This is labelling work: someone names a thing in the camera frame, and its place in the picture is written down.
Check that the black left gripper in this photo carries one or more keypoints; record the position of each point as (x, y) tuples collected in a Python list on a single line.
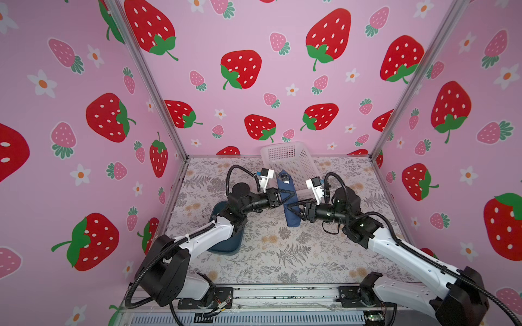
[(271, 195)]

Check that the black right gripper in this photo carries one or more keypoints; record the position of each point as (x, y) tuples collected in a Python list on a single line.
[(310, 210)]

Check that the dark blue paper napkin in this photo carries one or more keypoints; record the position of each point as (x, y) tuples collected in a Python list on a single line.
[(287, 192)]

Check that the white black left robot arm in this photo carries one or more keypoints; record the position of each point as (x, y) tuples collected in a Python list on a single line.
[(164, 276)]

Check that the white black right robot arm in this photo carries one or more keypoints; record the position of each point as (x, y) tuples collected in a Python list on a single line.
[(450, 295)]

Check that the white perforated plastic basket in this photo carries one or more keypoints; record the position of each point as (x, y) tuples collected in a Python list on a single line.
[(293, 158)]

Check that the dark teal plastic tray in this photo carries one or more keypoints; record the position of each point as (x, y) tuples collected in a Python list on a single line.
[(231, 241)]

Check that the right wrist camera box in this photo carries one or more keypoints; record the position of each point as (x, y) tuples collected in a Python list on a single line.
[(316, 186)]

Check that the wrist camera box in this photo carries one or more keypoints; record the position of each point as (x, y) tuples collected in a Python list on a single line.
[(264, 176), (316, 186)]

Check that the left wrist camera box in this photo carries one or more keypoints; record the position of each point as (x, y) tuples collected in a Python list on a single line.
[(264, 176)]

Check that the aluminium corner post right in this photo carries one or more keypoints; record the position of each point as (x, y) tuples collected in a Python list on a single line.
[(454, 13)]

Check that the aluminium corner post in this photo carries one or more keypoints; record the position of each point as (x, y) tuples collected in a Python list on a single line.
[(118, 13), (454, 13)]

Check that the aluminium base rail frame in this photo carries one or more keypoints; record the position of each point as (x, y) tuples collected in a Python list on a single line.
[(291, 304)]

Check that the aluminium corner post left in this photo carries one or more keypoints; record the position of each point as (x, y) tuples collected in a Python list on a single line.
[(118, 13)]

